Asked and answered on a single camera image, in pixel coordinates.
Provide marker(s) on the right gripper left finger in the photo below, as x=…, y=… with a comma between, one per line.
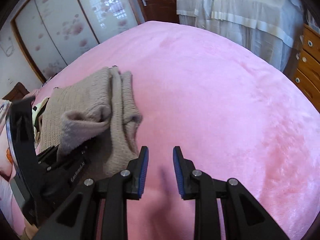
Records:
x=99, y=210

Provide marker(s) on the wooden drawer chest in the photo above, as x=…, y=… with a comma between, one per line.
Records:
x=307, y=74

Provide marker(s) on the dark wooden headboard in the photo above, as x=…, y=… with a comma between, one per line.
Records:
x=17, y=93

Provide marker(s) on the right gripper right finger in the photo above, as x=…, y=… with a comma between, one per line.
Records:
x=222, y=205

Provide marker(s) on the pale yellow folded garment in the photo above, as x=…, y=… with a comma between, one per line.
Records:
x=37, y=115

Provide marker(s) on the pink cartoon pillow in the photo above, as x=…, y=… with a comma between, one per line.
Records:
x=5, y=155

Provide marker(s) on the pink bed sheet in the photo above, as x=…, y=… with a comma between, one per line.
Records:
x=231, y=113

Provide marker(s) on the floral sliding wardrobe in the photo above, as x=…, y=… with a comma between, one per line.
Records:
x=54, y=33

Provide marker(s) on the beige knit sweater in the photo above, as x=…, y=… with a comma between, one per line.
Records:
x=100, y=108

